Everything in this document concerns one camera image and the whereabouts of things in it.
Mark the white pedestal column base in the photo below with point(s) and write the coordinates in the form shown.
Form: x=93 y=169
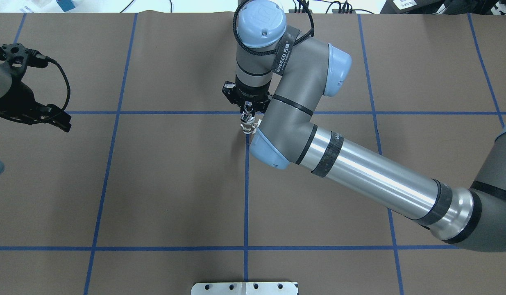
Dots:
x=246 y=288

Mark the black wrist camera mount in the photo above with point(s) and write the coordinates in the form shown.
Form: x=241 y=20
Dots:
x=16 y=54

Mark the white PPR valve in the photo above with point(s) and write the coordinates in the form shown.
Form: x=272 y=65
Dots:
x=249 y=123

